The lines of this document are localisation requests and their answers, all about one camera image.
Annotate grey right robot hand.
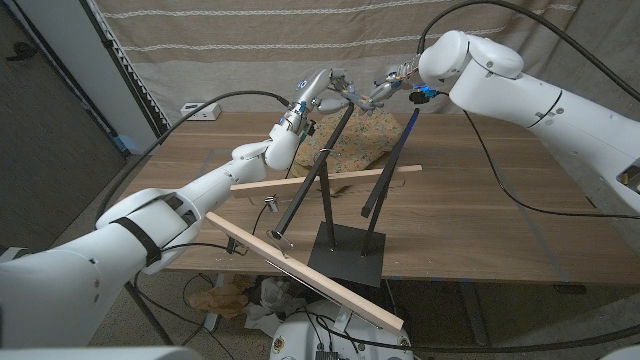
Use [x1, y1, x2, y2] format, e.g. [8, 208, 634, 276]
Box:
[358, 53, 425, 117]

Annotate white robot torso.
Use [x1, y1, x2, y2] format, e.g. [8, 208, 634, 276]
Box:
[0, 346, 201, 360]

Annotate grey yellow handled scissors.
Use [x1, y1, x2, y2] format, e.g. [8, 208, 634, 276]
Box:
[329, 84, 384, 115]

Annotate floral fabric piece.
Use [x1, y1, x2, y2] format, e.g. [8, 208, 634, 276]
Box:
[289, 102, 405, 176]

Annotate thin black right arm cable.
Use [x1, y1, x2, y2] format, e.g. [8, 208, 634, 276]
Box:
[462, 109, 640, 220]

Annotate crumpled brown paper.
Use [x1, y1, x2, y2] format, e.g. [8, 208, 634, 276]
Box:
[188, 274, 256, 321]

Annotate crumpled white paper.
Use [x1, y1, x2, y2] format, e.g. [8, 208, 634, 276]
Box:
[243, 277, 307, 339]

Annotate black door handle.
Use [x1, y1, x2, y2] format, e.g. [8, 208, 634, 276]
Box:
[4, 42, 39, 62]

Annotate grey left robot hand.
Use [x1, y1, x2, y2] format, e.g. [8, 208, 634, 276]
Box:
[278, 67, 357, 137]

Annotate lower wooden slat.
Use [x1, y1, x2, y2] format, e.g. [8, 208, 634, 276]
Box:
[205, 212, 405, 336]

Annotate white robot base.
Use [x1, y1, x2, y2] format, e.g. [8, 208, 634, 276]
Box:
[269, 298, 415, 360]

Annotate white power strip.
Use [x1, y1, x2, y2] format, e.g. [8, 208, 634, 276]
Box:
[180, 102, 222, 122]

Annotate grey table leg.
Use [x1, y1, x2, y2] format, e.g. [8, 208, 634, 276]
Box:
[458, 282, 490, 347]

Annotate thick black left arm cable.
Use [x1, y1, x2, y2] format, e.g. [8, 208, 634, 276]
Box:
[94, 90, 292, 221]

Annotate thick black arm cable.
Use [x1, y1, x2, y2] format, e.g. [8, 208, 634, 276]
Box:
[94, 90, 292, 221]
[319, 0, 640, 354]

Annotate wooden slat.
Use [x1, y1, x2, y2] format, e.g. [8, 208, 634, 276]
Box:
[229, 164, 424, 199]
[205, 212, 405, 336]

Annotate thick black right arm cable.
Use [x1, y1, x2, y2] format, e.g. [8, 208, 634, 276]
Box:
[319, 0, 640, 354]

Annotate white table leg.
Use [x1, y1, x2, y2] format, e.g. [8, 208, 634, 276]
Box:
[203, 272, 227, 335]

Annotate upper wooden slat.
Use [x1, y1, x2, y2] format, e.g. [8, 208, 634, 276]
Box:
[229, 164, 424, 199]

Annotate beige striped curtain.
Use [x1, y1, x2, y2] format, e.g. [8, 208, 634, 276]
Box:
[94, 0, 584, 119]

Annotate black metal hanger rack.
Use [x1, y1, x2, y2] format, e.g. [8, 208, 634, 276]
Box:
[269, 102, 421, 289]

